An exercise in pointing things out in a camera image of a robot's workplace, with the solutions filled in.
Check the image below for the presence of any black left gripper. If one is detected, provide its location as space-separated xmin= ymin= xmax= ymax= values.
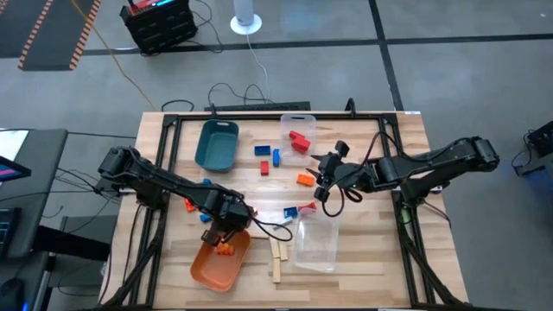
xmin=200 ymin=189 xmax=251 ymax=247

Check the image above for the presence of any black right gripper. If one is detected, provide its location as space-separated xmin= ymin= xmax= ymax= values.
xmin=305 ymin=140 xmax=353 ymax=202

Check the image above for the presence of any orange plastic bin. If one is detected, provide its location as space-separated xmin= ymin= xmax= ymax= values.
xmin=189 ymin=228 xmax=251 ymax=293

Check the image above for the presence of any wooden block blue face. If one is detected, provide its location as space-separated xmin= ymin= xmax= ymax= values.
xmin=271 ymin=216 xmax=295 ymax=231

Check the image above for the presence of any clear plastic storage bin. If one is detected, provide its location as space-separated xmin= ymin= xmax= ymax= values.
xmin=279 ymin=113 xmax=318 ymax=168
xmin=293 ymin=214 xmax=340 ymax=274

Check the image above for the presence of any black power strip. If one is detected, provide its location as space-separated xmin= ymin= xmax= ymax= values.
xmin=203 ymin=100 xmax=312 ymax=113

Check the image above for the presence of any teal plastic bin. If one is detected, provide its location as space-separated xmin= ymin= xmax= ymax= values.
xmin=194 ymin=119 xmax=240 ymax=174

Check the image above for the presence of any black desk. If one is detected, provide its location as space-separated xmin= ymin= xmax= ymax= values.
xmin=0 ymin=128 xmax=69 ymax=260

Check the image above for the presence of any black crate red top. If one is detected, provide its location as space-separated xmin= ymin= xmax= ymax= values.
xmin=119 ymin=0 xmax=200 ymax=56

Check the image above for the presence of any backlit keyboard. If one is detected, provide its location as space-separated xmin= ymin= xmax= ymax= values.
xmin=0 ymin=206 xmax=22 ymax=260

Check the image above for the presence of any black computer mouse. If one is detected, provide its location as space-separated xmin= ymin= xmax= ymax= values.
xmin=0 ymin=276 xmax=28 ymax=311

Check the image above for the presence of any computer screen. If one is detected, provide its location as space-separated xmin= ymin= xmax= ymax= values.
xmin=0 ymin=155 xmax=32 ymax=183

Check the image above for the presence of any black floor equipment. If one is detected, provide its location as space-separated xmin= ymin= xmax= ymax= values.
xmin=512 ymin=120 xmax=553 ymax=178

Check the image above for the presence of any white paper sheet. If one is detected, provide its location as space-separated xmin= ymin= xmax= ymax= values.
xmin=0 ymin=129 xmax=29 ymax=162

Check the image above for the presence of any black mat striped edge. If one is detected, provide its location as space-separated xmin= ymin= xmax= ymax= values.
xmin=16 ymin=0 xmax=103 ymax=72
xmin=0 ymin=0 xmax=54 ymax=60

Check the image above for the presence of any black metal table frame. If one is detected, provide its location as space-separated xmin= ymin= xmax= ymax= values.
xmin=99 ymin=98 xmax=470 ymax=311

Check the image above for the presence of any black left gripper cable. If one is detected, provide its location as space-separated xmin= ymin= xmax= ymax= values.
xmin=239 ymin=201 xmax=294 ymax=243

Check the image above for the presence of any white floor cable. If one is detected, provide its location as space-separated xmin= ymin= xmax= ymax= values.
xmin=245 ymin=33 xmax=272 ymax=103

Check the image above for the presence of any black floor cable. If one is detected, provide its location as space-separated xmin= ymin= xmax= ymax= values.
xmin=161 ymin=98 xmax=195 ymax=112
xmin=207 ymin=81 xmax=274 ymax=107

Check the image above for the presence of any white pedestal device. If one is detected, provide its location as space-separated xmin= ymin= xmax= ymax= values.
xmin=229 ymin=0 xmax=264 ymax=36

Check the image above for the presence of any yellow floor cable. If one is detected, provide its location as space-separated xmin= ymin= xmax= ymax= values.
xmin=71 ymin=0 xmax=159 ymax=111

